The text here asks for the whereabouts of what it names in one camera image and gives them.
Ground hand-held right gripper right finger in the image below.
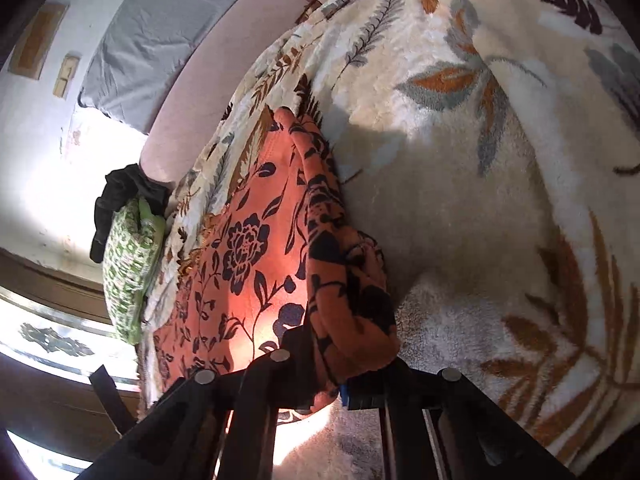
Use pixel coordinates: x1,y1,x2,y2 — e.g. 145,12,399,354
340,355,576,480

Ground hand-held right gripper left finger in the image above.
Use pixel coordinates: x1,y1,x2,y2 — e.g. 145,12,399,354
87,320,323,480

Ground orange floral garment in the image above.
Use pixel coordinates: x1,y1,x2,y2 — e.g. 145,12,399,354
150,106,401,421

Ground dark bar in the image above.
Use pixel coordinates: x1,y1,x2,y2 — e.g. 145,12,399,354
89,364,137,436

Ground green checked pillow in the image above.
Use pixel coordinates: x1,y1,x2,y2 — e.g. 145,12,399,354
102,196,166,345

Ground white leaf-print blanket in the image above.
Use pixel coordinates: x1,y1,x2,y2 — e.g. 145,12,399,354
135,0,640,480

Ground black garment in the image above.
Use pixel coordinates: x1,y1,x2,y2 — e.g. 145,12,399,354
89,164,171,263

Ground stained glass window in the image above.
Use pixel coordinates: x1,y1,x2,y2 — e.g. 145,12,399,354
0,287,141,391

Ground grey pillow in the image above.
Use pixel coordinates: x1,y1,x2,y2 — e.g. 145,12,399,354
77,0,273,133

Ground wooden window frame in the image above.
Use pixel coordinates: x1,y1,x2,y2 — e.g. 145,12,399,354
0,247,146,461

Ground beige wall switch plate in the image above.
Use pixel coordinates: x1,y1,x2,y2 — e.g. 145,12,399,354
54,52,81,97

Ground tan wall plate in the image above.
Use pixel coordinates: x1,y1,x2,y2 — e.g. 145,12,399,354
10,2,68,80

